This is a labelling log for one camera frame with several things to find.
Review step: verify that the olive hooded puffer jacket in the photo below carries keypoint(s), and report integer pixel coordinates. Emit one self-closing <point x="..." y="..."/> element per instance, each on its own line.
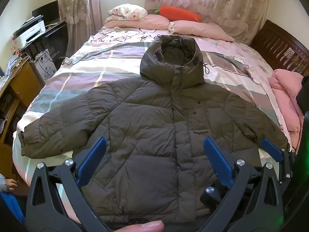
<point x="149" y="125"/>

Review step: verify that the black monitor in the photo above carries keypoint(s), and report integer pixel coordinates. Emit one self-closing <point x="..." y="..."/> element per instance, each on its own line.
<point x="48" y="12"/>

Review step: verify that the black desk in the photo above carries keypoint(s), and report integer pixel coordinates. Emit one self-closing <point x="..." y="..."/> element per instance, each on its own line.
<point x="56" y="31"/>

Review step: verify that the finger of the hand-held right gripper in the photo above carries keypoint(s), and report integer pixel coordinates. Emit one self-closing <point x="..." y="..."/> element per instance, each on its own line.
<point x="272" y="149"/>
<point x="210" y="197"/>

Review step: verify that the wooden cabinet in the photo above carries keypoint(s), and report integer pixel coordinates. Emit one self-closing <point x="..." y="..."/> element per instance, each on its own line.
<point x="24" y="77"/>

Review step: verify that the pink blanket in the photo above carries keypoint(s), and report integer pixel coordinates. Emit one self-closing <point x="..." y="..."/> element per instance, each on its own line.
<point x="284" y="91"/>

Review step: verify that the person's left hand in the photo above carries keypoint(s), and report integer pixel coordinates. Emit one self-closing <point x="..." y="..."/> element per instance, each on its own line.
<point x="142" y="227"/>

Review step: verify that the white printer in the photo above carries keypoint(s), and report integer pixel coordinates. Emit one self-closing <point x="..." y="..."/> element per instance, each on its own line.
<point x="29" y="32"/>

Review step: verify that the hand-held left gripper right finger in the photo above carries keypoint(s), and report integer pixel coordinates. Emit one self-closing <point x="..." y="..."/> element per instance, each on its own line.
<point x="218" y="162"/>

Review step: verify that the dark wooden headboard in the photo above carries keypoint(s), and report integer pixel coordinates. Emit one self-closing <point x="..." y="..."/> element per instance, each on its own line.
<point x="277" y="46"/>

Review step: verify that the blue cloth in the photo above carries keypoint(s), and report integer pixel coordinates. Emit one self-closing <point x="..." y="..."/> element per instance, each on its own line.
<point x="12" y="205"/>

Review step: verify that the pink pillow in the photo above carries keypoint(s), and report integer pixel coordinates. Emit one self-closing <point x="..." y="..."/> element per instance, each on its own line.
<point x="200" y="29"/>
<point x="142" y="23"/>

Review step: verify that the doll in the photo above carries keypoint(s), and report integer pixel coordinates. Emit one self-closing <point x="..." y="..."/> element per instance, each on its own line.
<point x="7" y="183"/>

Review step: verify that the white printed box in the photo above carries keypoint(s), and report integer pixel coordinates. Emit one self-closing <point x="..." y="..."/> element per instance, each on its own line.
<point x="47" y="67"/>

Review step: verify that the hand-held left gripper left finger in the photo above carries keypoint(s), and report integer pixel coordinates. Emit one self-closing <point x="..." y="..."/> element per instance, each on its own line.
<point x="93" y="159"/>

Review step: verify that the white floral pillow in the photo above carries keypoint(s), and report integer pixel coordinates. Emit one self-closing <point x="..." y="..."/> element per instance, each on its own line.
<point x="125" y="11"/>

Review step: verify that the floral lace curtain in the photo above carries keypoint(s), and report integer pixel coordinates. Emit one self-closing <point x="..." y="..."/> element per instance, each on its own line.
<point x="77" y="9"/>
<point x="229" y="2"/>

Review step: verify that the bed with patterned sheet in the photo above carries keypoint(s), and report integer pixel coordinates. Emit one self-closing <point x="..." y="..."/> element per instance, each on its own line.
<point x="96" y="60"/>

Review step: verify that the orange carrot plush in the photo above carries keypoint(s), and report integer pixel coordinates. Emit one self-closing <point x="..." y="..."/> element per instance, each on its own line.
<point x="178" y="13"/>

